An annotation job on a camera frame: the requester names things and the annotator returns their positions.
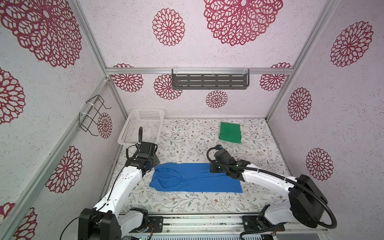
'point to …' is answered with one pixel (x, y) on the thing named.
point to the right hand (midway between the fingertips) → (208, 163)
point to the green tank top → (230, 132)
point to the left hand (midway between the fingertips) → (153, 163)
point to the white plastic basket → (151, 121)
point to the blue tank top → (191, 177)
